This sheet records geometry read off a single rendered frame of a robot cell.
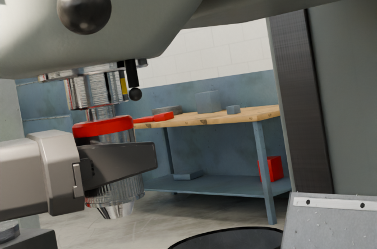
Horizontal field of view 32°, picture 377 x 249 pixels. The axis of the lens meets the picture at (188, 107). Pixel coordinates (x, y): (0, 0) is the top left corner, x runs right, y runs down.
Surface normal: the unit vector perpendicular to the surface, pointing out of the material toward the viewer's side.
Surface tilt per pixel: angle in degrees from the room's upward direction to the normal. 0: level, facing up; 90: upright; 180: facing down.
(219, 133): 90
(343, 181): 90
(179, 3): 126
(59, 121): 90
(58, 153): 45
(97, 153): 90
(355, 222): 63
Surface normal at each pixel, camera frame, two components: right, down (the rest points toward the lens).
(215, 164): -0.76, 0.15
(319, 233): -0.75, -0.29
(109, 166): 0.33, 0.00
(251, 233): -0.52, 0.07
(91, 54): 0.37, 0.73
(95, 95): 0.05, 0.04
